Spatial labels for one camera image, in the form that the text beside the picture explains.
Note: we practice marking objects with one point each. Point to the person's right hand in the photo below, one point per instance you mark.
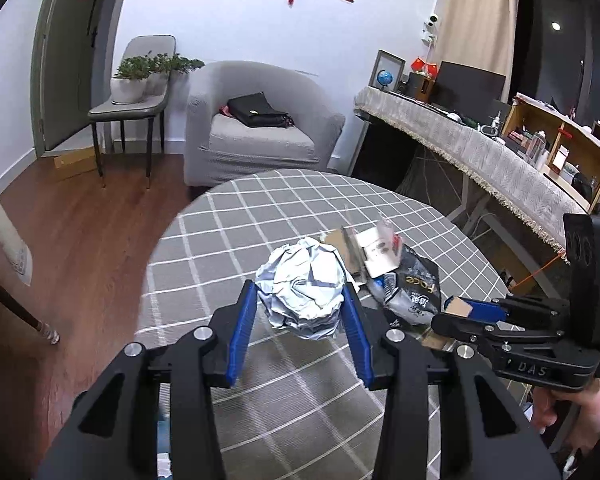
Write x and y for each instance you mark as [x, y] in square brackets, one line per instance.
[590, 415]

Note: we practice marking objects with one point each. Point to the flat cardboard box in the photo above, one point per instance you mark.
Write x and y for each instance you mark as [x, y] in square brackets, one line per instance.
[72, 164]

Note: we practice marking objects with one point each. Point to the brown cardboard piece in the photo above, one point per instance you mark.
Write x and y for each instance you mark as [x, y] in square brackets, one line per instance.
[342, 247]

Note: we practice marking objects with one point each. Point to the small brown cardboard scrap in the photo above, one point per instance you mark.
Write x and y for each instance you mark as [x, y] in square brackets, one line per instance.
[461, 306]

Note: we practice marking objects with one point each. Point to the grey-green door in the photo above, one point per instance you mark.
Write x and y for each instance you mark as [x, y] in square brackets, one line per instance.
[65, 60]

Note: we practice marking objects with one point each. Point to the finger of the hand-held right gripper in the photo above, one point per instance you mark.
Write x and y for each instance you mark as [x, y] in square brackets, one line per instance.
[487, 311]
[460, 329]

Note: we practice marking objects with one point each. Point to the grey dining chair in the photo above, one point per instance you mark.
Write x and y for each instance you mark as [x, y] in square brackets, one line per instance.
[130, 110]

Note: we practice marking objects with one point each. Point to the small blue globe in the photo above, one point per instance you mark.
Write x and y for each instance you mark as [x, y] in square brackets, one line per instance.
[385, 79]

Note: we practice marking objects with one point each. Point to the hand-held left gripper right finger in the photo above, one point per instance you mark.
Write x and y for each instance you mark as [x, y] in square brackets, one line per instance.
[357, 335]

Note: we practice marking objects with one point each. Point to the black handbag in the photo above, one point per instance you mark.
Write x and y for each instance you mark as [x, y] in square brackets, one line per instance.
[255, 109]

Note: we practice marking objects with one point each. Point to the brown wooden box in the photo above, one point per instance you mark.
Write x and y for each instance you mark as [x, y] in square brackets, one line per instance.
[425, 87]

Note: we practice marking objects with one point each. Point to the red flag ornament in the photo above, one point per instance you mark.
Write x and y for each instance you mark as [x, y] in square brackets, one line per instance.
[425, 66]

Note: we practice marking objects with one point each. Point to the wooden shelf unit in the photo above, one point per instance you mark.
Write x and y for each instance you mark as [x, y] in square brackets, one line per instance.
[580, 135]

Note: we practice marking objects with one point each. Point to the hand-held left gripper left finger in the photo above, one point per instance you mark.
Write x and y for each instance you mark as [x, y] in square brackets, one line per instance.
[242, 330]

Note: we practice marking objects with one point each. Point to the white chair cloth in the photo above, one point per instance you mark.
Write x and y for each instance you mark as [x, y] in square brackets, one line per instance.
[2, 235]

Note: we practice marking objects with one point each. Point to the round table grey checked tablecloth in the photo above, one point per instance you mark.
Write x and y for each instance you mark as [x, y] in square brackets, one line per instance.
[260, 210]

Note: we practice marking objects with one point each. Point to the long desk with beige cloth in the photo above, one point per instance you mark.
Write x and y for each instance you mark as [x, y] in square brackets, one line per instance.
[460, 147]

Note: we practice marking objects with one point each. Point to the grey picture frame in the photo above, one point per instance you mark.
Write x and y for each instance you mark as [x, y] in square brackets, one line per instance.
[395, 62]

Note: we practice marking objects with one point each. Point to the white security camera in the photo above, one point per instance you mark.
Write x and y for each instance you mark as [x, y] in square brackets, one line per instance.
[432, 25]

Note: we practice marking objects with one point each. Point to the beige curtain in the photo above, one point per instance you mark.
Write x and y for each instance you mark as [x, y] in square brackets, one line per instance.
[472, 15]

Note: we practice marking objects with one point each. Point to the black monitor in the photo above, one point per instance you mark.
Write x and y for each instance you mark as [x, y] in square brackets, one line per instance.
[467, 90]

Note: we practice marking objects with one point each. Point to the dark wooden chair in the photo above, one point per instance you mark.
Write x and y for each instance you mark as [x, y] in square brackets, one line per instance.
[10, 300]

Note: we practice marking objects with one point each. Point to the clear plastic blister package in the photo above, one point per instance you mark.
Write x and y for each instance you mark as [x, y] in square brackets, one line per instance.
[380, 252]

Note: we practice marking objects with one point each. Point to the grey armchair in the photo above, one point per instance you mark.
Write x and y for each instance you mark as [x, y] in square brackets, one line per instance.
[260, 147]

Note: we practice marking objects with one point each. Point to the black snack bag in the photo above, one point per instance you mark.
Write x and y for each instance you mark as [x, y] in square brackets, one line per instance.
[415, 285]

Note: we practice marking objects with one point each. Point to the silver paper ball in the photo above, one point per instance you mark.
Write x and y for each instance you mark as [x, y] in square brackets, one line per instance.
[302, 285]

